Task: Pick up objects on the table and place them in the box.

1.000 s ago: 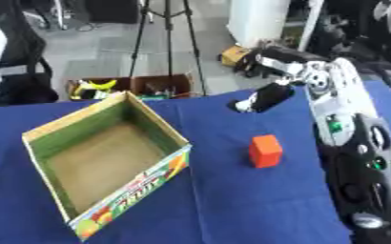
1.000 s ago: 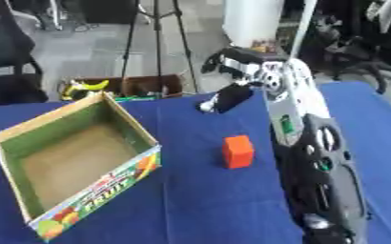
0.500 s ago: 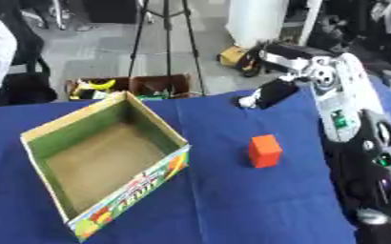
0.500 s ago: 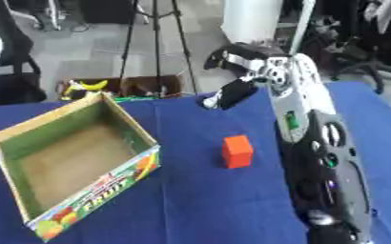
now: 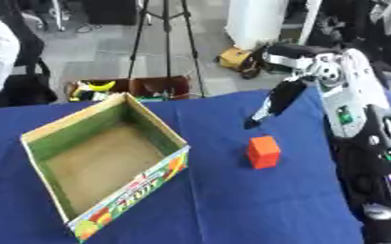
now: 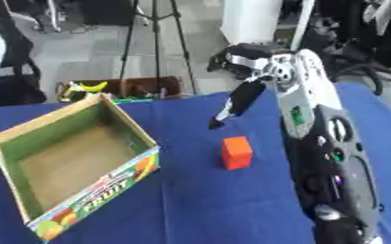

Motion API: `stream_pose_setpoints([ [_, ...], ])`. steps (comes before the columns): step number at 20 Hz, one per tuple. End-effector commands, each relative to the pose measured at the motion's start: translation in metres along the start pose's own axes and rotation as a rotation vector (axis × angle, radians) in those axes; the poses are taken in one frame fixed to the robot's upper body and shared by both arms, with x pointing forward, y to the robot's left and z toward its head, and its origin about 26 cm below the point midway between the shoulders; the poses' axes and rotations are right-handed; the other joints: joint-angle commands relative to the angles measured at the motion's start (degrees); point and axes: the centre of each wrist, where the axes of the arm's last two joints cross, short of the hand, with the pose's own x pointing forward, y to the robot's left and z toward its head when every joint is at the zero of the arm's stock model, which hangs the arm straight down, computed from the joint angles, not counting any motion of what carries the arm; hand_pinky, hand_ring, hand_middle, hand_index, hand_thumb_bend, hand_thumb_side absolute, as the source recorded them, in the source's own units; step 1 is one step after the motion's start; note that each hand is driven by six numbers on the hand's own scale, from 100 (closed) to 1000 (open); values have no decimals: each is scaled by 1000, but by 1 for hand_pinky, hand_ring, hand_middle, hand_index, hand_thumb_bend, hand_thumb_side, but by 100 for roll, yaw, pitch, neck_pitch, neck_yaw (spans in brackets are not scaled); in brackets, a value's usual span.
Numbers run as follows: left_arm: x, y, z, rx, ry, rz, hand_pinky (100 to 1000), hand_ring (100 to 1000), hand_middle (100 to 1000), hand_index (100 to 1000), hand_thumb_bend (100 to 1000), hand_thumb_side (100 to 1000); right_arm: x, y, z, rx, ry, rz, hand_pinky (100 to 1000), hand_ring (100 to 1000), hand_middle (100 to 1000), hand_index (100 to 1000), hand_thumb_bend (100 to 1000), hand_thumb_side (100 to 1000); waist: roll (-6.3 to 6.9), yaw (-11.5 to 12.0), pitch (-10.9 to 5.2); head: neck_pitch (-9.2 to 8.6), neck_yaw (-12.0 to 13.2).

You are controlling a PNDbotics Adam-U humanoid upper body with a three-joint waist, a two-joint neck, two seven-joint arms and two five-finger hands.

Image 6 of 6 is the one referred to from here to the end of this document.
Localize orange block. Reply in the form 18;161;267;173
220;135;255;171

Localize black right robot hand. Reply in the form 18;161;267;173
205;43;296;131

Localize brown crate of toys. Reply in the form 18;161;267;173
55;75;186;103

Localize cardboard box with green inside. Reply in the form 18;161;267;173
0;92;162;243

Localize black tripod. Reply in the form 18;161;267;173
116;0;199;96

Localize white pillar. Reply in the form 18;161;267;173
220;0;284;46

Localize black chair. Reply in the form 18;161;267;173
0;15;49;108

